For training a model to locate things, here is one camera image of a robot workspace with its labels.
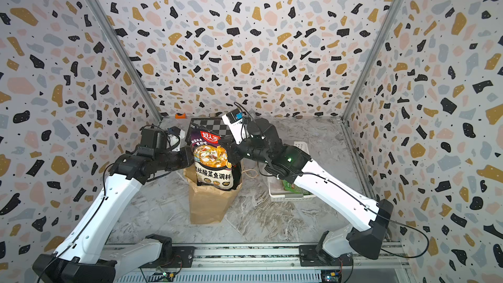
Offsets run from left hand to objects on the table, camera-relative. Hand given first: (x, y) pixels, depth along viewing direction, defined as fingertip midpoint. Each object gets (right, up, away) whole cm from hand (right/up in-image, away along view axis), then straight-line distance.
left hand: (200, 155), depth 73 cm
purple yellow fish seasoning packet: (+7, -3, -8) cm, 11 cm away
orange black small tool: (-30, +20, +51) cm, 63 cm away
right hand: (+10, +6, -12) cm, 17 cm away
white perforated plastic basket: (+29, -17, +13) cm, 36 cm away
